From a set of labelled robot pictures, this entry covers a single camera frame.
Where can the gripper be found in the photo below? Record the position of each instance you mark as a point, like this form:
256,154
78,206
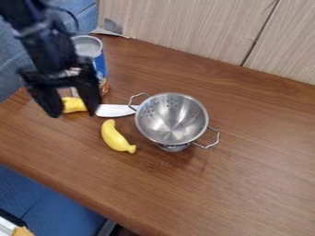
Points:
51,56

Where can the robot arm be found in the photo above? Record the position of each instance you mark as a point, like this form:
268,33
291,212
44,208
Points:
20,14

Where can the silver strainer bowl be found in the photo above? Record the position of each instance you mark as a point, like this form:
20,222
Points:
172,120

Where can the blue can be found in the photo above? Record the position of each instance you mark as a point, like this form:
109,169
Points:
96,58

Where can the yellow toy banana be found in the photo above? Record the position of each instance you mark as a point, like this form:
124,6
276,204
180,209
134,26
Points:
115,138

